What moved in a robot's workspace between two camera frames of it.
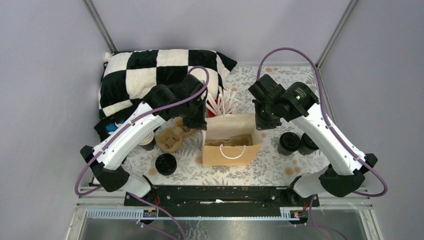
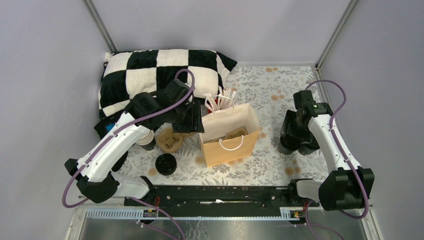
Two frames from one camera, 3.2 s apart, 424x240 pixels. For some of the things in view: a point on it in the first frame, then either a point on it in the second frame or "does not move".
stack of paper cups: [148, 143] does not move
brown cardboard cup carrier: [170, 140] does not move
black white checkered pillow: [127, 76] does not move
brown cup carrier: [237, 140] → [238, 132]
